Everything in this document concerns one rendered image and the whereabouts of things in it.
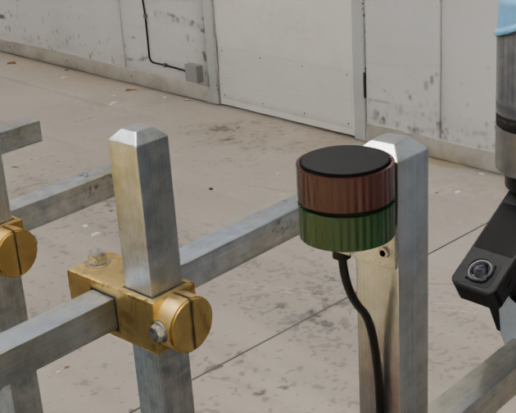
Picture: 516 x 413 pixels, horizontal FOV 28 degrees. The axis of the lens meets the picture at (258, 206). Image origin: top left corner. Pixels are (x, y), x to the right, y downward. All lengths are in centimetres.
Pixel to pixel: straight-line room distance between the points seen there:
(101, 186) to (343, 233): 61
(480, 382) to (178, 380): 27
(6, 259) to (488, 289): 47
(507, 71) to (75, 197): 51
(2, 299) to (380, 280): 51
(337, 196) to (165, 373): 35
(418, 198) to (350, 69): 358
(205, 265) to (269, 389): 161
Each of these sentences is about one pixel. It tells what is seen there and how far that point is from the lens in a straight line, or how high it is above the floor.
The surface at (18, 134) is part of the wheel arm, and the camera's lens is 142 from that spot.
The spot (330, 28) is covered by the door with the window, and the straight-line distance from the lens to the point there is 427.
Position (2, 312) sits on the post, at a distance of 110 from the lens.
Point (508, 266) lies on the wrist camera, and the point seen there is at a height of 97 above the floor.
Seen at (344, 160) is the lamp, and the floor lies 115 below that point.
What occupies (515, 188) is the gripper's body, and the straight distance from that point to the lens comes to 94.
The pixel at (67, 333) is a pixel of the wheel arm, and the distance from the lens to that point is 88.
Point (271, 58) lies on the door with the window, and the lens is 455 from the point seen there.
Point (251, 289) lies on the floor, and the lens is 304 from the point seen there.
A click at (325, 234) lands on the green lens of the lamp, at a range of 62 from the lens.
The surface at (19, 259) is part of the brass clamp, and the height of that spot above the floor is 94.
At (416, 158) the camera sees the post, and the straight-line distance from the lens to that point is 66.
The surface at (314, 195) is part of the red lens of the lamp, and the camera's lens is 61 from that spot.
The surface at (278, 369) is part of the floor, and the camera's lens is 263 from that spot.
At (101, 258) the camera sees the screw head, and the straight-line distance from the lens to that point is 93.
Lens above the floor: 136
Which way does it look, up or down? 22 degrees down
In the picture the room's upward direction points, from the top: 4 degrees counter-clockwise
